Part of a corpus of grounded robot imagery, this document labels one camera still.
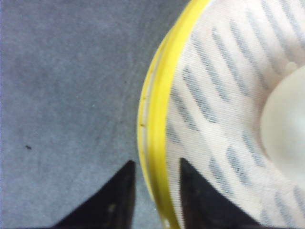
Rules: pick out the white steamer liner cloth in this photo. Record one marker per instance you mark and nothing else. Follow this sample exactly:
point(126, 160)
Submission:
point(235, 55)

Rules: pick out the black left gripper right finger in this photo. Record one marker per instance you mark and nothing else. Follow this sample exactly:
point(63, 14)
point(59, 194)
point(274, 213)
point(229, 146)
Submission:
point(206, 208)

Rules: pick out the white bun front left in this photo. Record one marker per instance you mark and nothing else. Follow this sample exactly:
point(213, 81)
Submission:
point(283, 124)

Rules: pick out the front bamboo steamer basket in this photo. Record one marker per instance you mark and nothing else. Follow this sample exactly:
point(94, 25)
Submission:
point(152, 116)

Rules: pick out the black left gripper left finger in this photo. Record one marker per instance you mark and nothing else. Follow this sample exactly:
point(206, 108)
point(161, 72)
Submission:
point(111, 207)

